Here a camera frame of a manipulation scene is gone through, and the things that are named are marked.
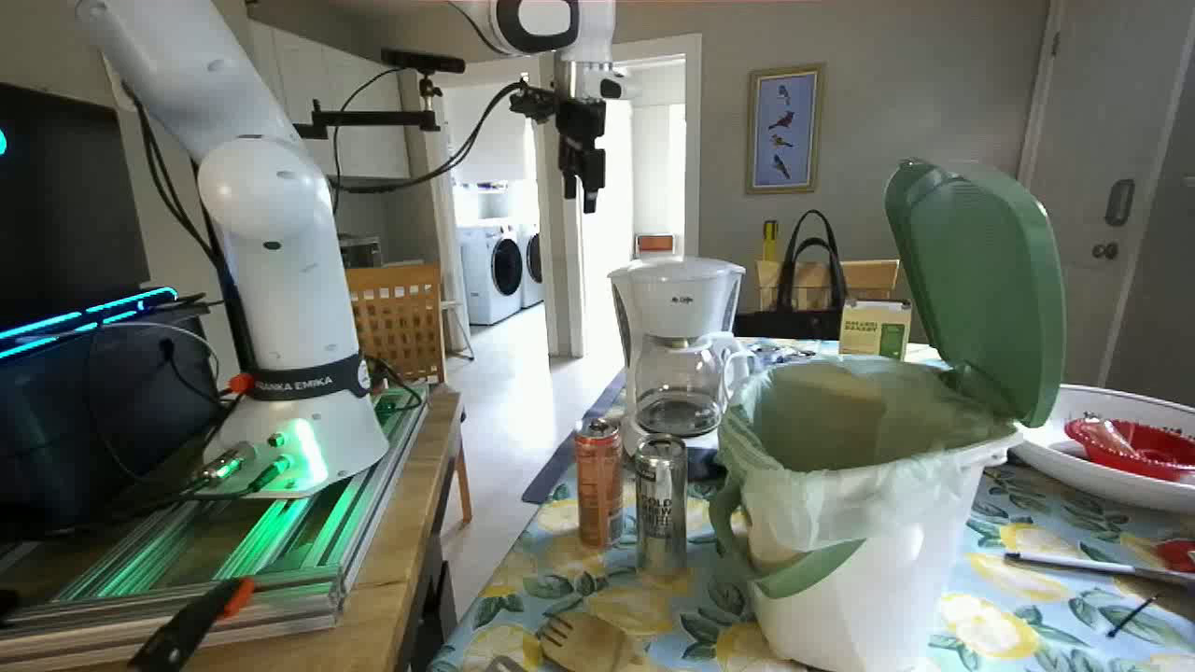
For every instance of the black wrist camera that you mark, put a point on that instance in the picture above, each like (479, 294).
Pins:
(534, 104)

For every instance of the white door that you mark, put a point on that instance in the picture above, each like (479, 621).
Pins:
(1094, 112)

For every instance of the framed bird picture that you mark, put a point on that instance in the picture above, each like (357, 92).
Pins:
(785, 132)

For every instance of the wooden lattice chair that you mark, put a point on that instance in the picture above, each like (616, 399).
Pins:
(395, 319)

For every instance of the long dark pen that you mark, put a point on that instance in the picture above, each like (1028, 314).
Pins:
(1094, 569)

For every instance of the red bowl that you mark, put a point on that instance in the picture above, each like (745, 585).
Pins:
(1125, 447)

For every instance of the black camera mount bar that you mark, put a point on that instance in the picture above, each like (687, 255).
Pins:
(375, 121)

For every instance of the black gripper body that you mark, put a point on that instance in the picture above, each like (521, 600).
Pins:
(581, 132)

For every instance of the black stereo camera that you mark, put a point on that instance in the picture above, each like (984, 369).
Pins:
(423, 60)

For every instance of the white bin with green lid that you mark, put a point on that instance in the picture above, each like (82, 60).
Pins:
(858, 545)

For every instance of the dark box with blue light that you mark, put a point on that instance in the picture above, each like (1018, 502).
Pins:
(88, 422)

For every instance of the small red item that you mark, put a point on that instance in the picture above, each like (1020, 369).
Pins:
(1178, 554)

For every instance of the black tool with orange grip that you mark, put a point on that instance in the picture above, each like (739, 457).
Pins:
(186, 629)

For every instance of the yellow floral tablecloth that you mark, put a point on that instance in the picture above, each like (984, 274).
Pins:
(583, 593)

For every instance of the short black stick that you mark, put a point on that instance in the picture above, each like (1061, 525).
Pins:
(1129, 618)

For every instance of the wooden fork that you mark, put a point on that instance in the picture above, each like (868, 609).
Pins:
(583, 642)

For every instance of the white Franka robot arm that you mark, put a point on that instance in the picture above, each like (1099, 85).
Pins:
(273, 248)

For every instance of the black monitor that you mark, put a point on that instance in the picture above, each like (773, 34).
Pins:
(67, 198)

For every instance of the white washing machine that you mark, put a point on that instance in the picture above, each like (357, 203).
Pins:
(490, 274)
(534, 267)

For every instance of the black handbag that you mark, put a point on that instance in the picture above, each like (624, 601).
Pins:
(797, 321)

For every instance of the white coffee maker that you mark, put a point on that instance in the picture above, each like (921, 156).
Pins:
(675, 313)

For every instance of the aluminium rail base frame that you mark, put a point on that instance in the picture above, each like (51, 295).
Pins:
(249, 545)

